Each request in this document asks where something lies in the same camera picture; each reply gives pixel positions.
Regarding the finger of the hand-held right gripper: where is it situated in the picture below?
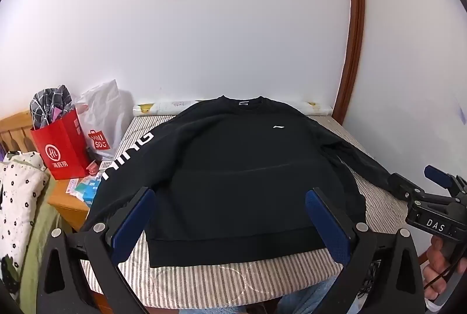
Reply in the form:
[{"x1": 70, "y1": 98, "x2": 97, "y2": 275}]
[
  {"x1": 424, "y1": 164, "x2": 467, "y2": 197},
  {"x1": 387, "y1": 172, "x2": 467, "y2": 207}
]

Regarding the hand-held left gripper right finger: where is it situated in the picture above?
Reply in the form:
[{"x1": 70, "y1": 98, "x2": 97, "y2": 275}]
[{"x1": 304, "y1": 187, "x2": 427, "y2": 314}]

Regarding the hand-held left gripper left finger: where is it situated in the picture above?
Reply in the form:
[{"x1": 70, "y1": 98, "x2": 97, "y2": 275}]
[{"x1": 36, "y1": 186, "x2": 157, "y2": 314}]

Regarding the black sweatshirt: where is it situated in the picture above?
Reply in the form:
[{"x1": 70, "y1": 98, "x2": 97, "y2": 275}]
[{"x1": 83, "y1": 95, "x2": 402, "y2": 268}]

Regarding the person's right hand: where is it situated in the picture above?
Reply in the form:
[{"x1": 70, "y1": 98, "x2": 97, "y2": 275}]
[{"x1": 422, "y1": 237, "x2": 461, "y2": 300}]

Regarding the blue white box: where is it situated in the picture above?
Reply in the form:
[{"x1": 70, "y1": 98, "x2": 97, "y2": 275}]
[{"x1": 81, "y1": 178, "x2": 103, "y2": 207}]

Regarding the wooden nightstand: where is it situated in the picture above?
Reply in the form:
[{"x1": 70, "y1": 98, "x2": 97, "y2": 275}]
[{"x1": 47, "y1": 175, "x2": 103, "y2": 231}]

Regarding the green cloth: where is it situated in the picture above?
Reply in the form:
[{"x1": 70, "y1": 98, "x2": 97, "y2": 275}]
[{"x1": 20, "y1": 177, "x2": 62, "y2": 300}]

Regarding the red paper bag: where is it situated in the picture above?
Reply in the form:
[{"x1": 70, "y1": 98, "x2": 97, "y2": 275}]
[{"x1": 30, "y1": 109, "x2": 92, "y2": 180}]

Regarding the striped bed blanket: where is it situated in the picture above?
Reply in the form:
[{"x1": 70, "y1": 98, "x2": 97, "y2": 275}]
[{"x1": 80, "y1": 113, "x2": 413, "y2": 307}]

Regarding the white plastic bag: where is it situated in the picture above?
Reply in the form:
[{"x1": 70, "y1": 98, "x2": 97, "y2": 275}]
[{"x1": 75, "y1": 79, "x2": 134, "y2": 159}]

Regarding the white dotted quilt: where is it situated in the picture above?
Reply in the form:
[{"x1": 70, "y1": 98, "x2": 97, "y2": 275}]
[{"x1": 0, "y1": 151, "x2": 50, "y2": 271}]

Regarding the white rolled mat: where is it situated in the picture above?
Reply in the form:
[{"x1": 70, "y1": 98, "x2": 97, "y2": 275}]
[{"x1": 132, "y1": 100, "x2": 333, "y2": 116}]

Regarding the grey plaid cloth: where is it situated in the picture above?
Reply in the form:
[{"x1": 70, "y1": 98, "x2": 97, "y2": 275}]
[{"x1": 29, "y1": 85, "x2": 76, "y2": 130}]

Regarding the wooden headboard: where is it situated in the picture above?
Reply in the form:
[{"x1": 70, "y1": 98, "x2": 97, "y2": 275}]
[{"x1": 0, "y1": 111, "x2": 35, "y2": 154}]

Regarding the black cable bundle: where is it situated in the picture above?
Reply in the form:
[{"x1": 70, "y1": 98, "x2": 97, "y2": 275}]
[{"x1": 359, "y1": 259, "x2": 382, "y2": 300}]

